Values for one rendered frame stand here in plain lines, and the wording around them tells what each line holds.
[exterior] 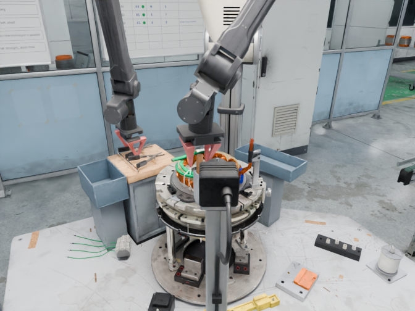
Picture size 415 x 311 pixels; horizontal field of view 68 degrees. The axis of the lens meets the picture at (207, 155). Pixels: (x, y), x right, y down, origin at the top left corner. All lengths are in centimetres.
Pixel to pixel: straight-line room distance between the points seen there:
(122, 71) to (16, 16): 200
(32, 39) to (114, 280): 224
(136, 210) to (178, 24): 229
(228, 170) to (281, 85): 291
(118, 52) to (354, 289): 100
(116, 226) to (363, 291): 82
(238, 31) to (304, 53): 271
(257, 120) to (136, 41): 137
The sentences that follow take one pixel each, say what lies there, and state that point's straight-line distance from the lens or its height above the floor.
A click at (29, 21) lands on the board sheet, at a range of 293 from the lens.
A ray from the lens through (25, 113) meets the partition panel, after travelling 309.
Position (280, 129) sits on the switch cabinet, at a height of 38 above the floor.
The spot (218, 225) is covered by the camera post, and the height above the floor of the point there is 132.
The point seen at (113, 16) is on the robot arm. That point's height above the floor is 154.
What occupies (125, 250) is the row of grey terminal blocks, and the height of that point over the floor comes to 81.
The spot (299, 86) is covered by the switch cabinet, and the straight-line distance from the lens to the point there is 339.
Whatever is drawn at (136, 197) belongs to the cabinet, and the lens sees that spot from 108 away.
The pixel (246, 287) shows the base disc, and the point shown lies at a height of 80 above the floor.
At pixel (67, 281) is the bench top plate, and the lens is 113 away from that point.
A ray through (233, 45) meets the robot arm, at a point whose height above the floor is 149.
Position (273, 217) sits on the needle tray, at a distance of 126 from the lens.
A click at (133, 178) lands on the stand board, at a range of 103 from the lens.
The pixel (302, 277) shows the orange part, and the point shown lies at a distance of 107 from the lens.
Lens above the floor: 156
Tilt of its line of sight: 26 degrees down
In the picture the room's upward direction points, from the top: straight up
